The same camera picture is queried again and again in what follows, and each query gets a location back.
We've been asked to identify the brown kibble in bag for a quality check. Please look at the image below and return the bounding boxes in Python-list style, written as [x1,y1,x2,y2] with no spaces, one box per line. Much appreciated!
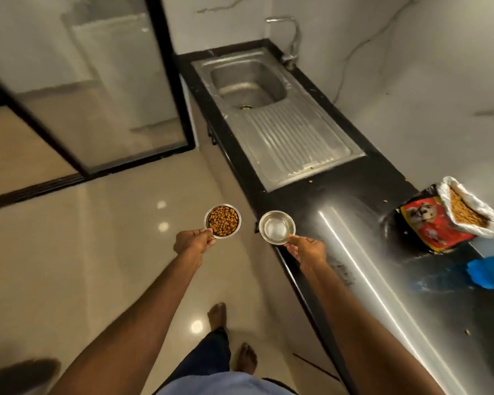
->
[449,187,490,228]

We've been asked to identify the red pet food bag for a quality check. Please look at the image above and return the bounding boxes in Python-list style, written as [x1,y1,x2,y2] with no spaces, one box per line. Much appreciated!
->
[399,176,494,254]

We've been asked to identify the person's right forearm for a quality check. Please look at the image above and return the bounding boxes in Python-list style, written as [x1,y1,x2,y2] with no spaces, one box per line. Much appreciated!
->
[301,261,447,395]

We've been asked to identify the black framed glass door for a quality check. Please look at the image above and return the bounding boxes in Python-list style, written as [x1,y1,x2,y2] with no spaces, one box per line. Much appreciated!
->
[0,0,197,213]

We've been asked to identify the chrome faucet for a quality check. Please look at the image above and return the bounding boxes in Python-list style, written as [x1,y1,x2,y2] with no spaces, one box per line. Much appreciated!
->
[265,16,302,71]

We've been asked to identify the steel bowl with kibble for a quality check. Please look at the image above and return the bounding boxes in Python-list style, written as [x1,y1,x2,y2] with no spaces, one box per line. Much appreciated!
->
[204,204,242,240]

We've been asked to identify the person's dark blue trousers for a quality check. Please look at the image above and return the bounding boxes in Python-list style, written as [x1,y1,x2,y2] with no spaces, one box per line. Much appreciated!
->
[152,328,298,395]

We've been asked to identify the person's left forearm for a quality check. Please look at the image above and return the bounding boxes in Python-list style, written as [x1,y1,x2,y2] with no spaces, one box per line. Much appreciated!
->
[49,251,204,395]

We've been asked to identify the steel sink with drainboard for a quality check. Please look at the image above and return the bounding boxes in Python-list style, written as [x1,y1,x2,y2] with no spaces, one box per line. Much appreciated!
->
[190,47,366,193]

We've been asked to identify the dark blurred object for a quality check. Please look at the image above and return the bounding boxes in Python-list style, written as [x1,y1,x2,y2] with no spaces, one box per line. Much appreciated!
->
[0,358,61,395]

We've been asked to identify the person's right hand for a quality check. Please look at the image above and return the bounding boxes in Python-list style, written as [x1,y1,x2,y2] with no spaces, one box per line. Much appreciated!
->
[285,235,328,270]

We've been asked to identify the person's light blue shirt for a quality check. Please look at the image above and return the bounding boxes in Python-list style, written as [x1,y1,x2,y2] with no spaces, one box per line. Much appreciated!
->
[156,372,297,395]

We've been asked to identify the person's left hand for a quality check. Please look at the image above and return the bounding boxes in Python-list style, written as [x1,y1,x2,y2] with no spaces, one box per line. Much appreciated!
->
[173,228,217,258]

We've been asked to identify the blue plastic bag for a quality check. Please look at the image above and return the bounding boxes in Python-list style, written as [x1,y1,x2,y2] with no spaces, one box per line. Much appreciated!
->
[467,253,494,290]

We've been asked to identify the person's foot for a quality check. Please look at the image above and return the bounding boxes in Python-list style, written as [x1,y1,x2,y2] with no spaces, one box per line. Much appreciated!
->
[207,302,228,332]
[235,343,259,376]

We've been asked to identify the person's right foot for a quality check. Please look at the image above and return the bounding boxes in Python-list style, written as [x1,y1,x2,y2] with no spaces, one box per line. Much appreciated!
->
[235,343,259,376]

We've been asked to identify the brown kibble in bowl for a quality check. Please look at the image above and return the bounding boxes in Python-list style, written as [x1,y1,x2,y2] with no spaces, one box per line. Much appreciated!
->
[208,206,239,237]

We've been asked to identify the person's left foot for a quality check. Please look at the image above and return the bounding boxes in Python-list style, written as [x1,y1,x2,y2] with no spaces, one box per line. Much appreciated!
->
[207,302,228,332]

